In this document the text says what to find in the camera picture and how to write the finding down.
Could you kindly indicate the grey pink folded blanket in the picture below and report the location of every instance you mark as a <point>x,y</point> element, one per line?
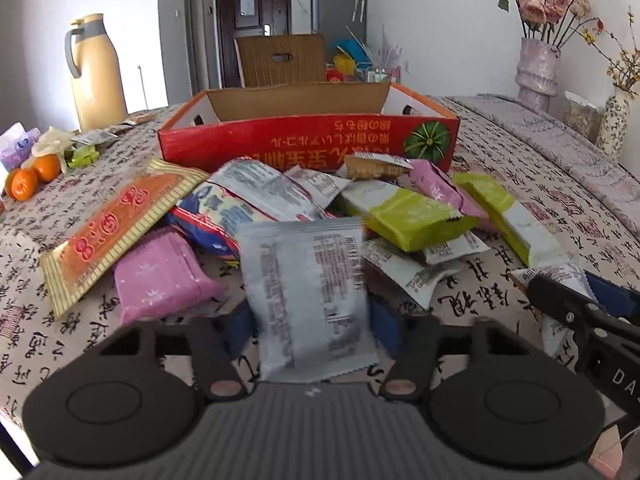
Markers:
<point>550,160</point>

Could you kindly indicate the wooden chair back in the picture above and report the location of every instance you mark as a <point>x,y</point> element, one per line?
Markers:
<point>280,62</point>

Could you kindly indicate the purple tissue pack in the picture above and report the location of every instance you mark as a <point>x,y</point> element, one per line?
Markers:
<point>20,147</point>

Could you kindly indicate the red cardboard box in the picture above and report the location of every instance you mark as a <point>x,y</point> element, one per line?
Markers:
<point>300,140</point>

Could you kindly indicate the red blue white snack packet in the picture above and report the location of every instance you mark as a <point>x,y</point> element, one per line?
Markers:
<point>210,215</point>

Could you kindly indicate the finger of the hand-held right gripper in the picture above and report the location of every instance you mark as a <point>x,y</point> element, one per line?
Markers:
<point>617,296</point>
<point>560,300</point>

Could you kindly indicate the cream crumpled wrapper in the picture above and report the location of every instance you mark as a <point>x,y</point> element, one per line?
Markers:
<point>50,142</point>

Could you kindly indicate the yellow blossom branches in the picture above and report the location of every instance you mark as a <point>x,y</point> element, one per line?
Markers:
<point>620,55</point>

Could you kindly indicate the grey refrigerator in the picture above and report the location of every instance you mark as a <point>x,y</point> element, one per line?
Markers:
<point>335,10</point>

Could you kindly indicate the yellow plastic bag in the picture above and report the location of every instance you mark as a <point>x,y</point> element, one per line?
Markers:
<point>345,65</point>

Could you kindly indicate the yellow thermos jug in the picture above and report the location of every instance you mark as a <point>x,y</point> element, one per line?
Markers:
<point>97,85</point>

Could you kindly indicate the green white snack packet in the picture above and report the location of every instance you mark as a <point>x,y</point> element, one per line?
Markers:
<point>410,217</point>
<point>500,210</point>

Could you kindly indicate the pink snack packet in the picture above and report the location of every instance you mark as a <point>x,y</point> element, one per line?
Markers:
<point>435,185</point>
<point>160,280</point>

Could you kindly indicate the dried pink roses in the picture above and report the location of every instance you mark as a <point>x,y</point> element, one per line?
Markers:
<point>532,10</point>

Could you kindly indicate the small patterned vase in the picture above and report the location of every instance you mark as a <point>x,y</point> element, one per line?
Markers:
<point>615,120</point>

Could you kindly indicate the green empty wrapper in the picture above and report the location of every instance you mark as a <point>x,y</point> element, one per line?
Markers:
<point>82,156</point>

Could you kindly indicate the orange gold snack packet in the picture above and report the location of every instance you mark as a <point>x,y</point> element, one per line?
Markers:
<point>115,225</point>

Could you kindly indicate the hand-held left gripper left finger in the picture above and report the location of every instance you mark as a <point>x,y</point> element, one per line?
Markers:
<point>240,327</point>

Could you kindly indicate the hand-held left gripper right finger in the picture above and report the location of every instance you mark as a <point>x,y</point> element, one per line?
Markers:
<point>385,325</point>

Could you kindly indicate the pink ribbed vase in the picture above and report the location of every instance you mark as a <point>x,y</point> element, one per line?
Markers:
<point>537,75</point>

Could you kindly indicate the brown empty wrapper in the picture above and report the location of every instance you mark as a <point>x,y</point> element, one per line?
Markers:
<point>135,120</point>

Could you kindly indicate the large silver snack packet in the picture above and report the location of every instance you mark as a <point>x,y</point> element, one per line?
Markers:
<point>260,182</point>

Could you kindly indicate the dark brown door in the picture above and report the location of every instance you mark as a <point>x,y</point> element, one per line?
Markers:
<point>252,10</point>

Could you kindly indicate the mandarin orange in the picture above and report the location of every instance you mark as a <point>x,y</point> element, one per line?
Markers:
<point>21,183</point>
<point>46,167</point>

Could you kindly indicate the brown cracker packet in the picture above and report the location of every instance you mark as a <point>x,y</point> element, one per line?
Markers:
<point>372,166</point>

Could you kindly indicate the clear storage jar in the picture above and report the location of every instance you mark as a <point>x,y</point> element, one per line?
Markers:
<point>582,120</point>

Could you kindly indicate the silver empty wrapper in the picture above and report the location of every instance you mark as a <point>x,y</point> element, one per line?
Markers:
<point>97,137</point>

